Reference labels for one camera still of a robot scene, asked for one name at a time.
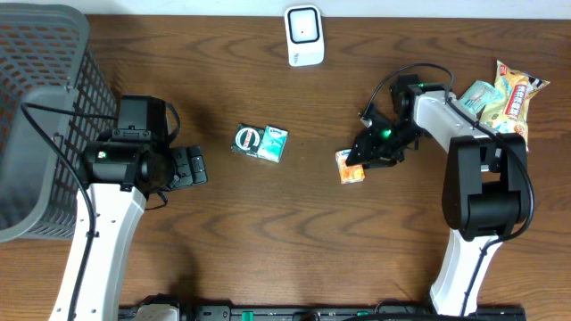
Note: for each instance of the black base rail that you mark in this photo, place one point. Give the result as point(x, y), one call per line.
point(222, 313)

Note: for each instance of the orange tissue pack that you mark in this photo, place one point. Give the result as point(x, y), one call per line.
point(348, 174)

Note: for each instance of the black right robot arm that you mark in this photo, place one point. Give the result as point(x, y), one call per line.
point(486, 188)

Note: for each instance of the small green wipes pack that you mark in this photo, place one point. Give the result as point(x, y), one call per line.
point(272, 144)

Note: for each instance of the roll of tape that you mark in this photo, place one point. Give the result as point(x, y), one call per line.
point(247, 140)

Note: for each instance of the white barcode scanner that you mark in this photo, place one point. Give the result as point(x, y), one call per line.
point(304, 35)

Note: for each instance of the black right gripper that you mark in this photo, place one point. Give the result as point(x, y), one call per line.
point(368, 149)

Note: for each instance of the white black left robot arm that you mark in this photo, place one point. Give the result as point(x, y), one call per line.
point(116, 180)

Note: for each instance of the black plastic mesh basket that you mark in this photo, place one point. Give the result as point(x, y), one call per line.
point(54, 100)

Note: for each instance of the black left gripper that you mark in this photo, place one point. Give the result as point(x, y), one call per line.
point(188, 165)

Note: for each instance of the green wet wipes pack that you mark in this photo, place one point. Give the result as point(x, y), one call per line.
point(479, 95)

